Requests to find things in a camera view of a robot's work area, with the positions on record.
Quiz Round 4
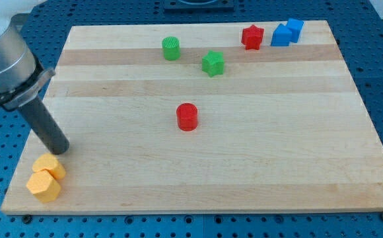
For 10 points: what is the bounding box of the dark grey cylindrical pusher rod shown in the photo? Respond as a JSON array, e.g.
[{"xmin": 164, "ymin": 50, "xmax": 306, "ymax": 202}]
[{"xmin": 18, "ymin": 97, "xmax": 70, "ymax": 155}]

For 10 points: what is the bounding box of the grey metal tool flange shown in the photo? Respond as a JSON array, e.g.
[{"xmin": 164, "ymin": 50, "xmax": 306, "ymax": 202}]
[{"xmin": 0, "ymin": 59, "xmax": 55, "ymax": 111}]

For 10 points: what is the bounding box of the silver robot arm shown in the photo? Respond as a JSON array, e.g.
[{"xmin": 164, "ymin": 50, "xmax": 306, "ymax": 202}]
[{"xmin": 0, "ymin": 0, "xmax": 69, "ymax": 155}]

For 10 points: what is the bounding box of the green star block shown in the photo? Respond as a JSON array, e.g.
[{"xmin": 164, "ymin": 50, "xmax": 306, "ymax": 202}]
[{"xmin": 202, "ymin": 50, "xmax": 225, "ymax": 77}]

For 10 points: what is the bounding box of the red star block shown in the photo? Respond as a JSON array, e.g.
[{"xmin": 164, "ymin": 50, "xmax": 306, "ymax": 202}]
[{"xmin": 241, "ymin": 24, "xmax": 264, "ymax": 50}]

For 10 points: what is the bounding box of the yellow block upper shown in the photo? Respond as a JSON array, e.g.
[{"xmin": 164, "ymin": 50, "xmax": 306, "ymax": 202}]
[{"xmin": 32, "ymin": 153, "xmax": 66, "ymax": 180}]

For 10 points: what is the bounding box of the yellow hexagon block lower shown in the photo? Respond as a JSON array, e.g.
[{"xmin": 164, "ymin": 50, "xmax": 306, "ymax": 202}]
[{"xmin": 26, "ymin": 171, "xmax": 61, "ymax": 203}]

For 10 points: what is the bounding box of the red cylinder block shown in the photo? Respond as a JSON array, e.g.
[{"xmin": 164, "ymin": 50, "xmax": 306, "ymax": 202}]
[{"xmin": 176, "ymin": 103, "xmax": 198, "ymax": 132}]

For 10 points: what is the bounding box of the green cylinder block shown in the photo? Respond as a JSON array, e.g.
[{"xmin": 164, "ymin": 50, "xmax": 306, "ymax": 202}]
[{"xmin": 162, "ymin": 36, "xmax": 181, "ymax": 61}]

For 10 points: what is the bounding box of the wooden board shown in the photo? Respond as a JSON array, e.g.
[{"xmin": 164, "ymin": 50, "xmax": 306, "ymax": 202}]
[{"xmin": 1, "ymin": 20, "xmax": 383, "ymax": 216}]

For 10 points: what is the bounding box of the blue block front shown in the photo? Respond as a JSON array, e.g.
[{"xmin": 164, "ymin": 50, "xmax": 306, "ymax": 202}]
[{"xmin": 271, "ymin": 24, "xmax": 292, "ymax": 46}]

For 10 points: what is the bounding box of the blue cube block rear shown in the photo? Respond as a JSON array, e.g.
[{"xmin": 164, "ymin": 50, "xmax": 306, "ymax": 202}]
[{"xmin": 286, "ymin": 18, "xmax": 304, "ymax": 43}]

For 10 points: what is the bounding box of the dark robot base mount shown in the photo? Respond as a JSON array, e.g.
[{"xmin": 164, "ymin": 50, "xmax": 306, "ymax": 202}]
[{"xmin": 161, "ymin": 0, "xmax": 235, "ymax": 13}]

